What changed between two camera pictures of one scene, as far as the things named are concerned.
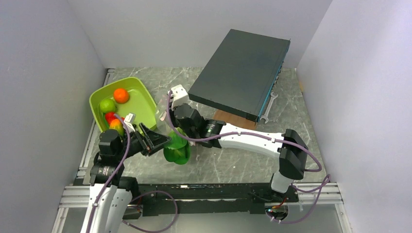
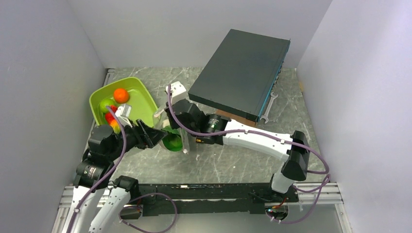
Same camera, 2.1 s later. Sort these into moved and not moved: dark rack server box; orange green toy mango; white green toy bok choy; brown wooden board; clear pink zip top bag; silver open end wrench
Moved: clear pink zip top bag; white green toy bok choy
Not moved: brown wooden board; silver open end wrench; orange green toy mango; dark rack server box
